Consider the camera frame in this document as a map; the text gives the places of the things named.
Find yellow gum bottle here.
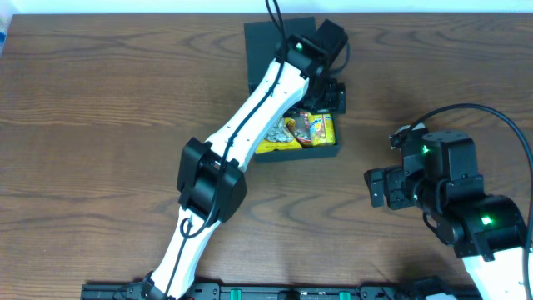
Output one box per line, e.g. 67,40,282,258
308,114,336,147

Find green Haribo gummy bag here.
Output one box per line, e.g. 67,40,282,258
291,112,312,148

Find yellow Hacks candy bag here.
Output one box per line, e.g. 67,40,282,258
255,117,302,154

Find dark green box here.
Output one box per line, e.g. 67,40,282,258
243,16,341,164

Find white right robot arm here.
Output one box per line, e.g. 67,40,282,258
364,125,526,299

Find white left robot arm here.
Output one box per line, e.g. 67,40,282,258
140,20,348,299

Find black mounting rail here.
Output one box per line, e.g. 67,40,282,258
80,277,480,300

